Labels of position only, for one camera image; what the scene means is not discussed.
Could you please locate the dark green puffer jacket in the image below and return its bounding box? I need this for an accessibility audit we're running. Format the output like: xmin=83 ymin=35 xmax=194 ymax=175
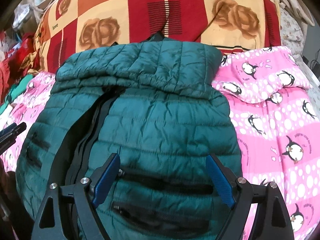
xmin=16 ymin=38 xmax=241 ymax=239

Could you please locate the green garment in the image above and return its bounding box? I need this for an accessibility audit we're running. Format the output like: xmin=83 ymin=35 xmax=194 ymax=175
xmin=0 ymin=74 xmax=34 ymax=114

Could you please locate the red and gold cloth pile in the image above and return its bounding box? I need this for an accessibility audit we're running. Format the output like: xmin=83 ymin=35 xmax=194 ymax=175
xmin=1 ymin=33 xmax=41 ymax=104

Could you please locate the pink penguin print quilt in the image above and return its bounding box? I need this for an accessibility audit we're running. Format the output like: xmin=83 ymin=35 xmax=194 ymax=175
xmin=2 ymin=47 xmax=319 ymax=239

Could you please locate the red orange rose blanket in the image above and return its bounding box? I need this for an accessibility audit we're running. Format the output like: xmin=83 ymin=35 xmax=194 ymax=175
xmin=34 ymin=0 xmax=281 ymax=73

